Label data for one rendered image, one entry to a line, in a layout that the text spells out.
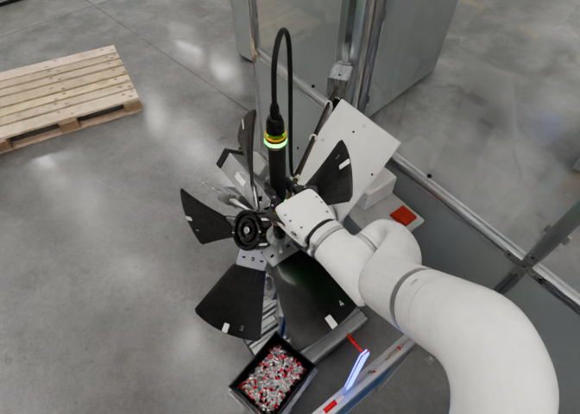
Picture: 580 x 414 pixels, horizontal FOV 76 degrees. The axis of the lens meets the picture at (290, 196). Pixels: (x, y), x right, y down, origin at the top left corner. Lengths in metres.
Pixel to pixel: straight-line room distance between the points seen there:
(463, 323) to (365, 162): 0.84
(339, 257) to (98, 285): 2.07
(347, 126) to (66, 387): 1.94
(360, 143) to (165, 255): 1.70
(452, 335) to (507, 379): 0.05
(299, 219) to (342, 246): 0.11
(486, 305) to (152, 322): 2.13
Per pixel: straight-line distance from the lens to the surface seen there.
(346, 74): 1.34
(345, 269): 0.70
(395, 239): 0.63
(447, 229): 1.63
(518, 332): 0.39
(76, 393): 2.41
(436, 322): 0.41
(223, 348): 2.23
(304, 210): 0.77
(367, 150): 1.18
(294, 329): 1.00
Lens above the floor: 2.11
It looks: 51 degrees down
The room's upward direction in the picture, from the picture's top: straight up
